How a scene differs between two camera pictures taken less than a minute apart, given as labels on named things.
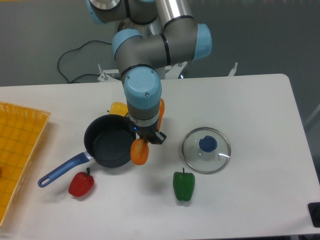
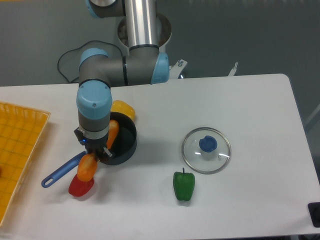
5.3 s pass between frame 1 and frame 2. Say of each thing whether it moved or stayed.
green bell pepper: stayed
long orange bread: moved
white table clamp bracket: stayed
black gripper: moved
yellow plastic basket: stayed
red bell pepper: stayed
